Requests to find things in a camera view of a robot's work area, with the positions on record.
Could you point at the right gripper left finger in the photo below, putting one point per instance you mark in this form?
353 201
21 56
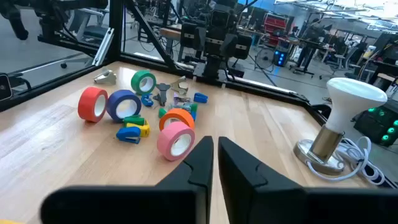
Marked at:
140 205

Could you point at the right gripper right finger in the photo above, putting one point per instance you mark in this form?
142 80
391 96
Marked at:
280 205

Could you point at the dark grey staple remover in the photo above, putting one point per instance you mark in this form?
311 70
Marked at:
162 91

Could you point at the lavender silver staple remover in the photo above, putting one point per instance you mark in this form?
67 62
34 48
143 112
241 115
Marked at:
181 100

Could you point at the green tape roll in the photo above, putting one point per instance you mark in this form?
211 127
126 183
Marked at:
136 79

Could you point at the green stapler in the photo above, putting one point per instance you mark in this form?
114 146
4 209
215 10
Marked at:
162 112
134 120
194 107

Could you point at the pink tape roll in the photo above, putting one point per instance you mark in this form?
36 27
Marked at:
166 138

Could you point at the yellow stapler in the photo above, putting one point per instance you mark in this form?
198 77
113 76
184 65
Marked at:
144 130

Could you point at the blue tape roll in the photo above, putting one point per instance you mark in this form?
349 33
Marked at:
115 104

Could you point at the red tape roll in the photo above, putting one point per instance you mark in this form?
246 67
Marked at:
88 104

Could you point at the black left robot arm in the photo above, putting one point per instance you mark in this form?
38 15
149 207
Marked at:
214 66

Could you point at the black floor fan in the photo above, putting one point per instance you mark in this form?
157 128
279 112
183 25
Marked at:
264 58

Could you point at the red tool cabinet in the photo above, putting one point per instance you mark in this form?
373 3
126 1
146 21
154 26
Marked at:
275 23

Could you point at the computer tower blue lights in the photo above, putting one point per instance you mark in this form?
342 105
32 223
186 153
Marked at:
280 58

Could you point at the white office chair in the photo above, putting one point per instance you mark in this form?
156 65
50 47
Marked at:
79 21

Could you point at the computer tower green lights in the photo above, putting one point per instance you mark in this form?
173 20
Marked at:
373 124

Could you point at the white brass mushroom lamp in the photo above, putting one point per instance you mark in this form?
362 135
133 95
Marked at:
351 99

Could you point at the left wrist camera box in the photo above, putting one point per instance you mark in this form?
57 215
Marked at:
220 18

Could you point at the black aluminium rig frame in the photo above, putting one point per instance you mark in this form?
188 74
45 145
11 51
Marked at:
115 31

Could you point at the silver aluminium bracket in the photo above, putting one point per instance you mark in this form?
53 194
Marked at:
104 45

